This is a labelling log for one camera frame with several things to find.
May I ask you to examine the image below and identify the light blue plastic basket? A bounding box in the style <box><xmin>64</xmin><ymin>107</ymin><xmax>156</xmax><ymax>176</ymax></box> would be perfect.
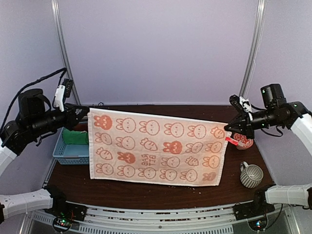
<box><xmin>52</xmin><ymin>128</ymin><xmax>89</xmax><ymax>165</ymax></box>

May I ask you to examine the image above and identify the green rolled towel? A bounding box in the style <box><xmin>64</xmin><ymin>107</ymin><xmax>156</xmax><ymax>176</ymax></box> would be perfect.
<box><xmin>62</xmin><ymin>129</ymin><xmax>89</xmax><ymax>145</ymax></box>

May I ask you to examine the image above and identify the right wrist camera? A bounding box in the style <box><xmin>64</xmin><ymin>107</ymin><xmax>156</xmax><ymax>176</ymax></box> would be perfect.
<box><xmin>229</xmin><ymin>95</ymin><xmax>253</xmax><ymax>120</ymax></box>

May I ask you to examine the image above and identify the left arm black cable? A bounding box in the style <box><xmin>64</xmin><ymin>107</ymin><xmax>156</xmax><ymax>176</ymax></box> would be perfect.
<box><xmin>4</xmin><ymin>67</ymin><xmax>68</xmax><ymax>127</ymax></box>

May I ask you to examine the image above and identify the orange white patterned bowl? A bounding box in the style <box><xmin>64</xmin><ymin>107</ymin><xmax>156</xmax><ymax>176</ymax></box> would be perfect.
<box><xmin>233</xmin><ymin>133</ymin><xmax>254</xmax><ymax>150</ymax></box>

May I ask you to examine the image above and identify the left aluminium frame post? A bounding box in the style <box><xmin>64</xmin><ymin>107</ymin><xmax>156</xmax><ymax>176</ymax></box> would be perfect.
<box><xmin>51</xmin><ymin>0</ymin><xmax>81</xmax><ymax>105</ymax></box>

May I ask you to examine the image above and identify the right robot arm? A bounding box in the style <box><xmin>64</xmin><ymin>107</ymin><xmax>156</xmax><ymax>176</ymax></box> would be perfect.
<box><xmin>224</xmin><ymin>83</ymin><xmax>312</xmax><ymax>215</ymax></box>

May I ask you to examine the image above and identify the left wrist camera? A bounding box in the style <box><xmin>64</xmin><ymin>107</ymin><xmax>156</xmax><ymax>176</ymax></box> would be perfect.
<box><xmin>52</xmin><ymin>78</ymin><xmax>73</xmax><ymax>112</ymax></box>

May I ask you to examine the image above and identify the grey striped mug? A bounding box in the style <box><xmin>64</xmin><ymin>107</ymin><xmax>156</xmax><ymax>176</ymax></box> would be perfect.
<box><xmin>240</xmin><ymin>161</ymin><xmax>264</xmax><ymax>189</ymax></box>

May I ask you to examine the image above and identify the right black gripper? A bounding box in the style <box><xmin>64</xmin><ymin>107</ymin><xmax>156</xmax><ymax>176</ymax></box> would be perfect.
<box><xmin>224</xmin><ymin>107</ymin><xmax>282</xmax><ymax>139</ymax></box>

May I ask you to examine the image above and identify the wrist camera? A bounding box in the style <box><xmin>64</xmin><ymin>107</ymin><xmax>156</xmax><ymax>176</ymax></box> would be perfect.
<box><xmin>229</xmin><ymin>95</ymin><xmax>253</xmax><ymax>120</ymax></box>
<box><xmin>52</xmin><ymin>78</ymin><xmax>73</xmax><ymax>112</ymax></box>

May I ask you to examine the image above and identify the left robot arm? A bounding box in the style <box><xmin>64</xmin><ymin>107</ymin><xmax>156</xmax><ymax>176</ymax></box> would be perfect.
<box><xmin>0</xmin><ymin>89</ymin><xmax>90</xmax><ymax>222</ymax></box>

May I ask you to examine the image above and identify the right aluminium frame post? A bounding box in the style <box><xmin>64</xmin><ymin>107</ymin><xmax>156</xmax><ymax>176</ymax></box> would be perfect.
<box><xmin>239</xmin><ymin>0</ymin><xmax>267</xmax><ymax>97</ymax></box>

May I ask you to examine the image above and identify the front aluminium rail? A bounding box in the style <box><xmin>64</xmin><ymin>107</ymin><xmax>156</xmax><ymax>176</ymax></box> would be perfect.
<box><xmin>19</xmin><ymin>204</ymin><xmax>301</xmax><ymax>234</ymax></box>

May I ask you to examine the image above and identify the dark red rolled towel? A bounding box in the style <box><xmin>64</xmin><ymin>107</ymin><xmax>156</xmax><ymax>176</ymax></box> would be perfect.
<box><xmin>73</xmin><ymin>123</ymin><xmax>88</xmax><ymax>131</ymax></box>

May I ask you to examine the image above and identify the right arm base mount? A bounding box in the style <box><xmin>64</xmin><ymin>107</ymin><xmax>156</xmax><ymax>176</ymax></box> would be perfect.
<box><xmin>233</xmin><ymin>201</ymin><xmax>275</xmax><ymax>232</ymax></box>

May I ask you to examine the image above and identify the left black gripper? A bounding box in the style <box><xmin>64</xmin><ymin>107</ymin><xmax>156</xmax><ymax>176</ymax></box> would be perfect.
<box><xmin>30</xmin><ymin>102</ymin><xmax>89</xmax><ymax>136</ymax></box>

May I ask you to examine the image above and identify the orange bunny pattern towel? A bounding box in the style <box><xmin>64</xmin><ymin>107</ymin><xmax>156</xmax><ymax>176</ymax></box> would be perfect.
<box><xmin>88</xmin><ymin>108</ymin><xmax>231</xmax><ymax>187</ymax></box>

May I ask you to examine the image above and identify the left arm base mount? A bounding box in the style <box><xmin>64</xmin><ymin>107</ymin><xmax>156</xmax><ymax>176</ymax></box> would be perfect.
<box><xmin>44</xmin><ymin>202</ymin><xmax>87</xmax><ymax>233</ymax></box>

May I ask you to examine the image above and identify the aluminium frame post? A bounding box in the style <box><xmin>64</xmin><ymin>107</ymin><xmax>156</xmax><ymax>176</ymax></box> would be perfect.
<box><xmin>51</xmin><ymin>0</ymin><xmax>81</xmax><ymax>105</ymax></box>
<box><xmin>239</xmin><ymin>0</ymin><xmax>267</xmax><ymax>97</ymax></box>

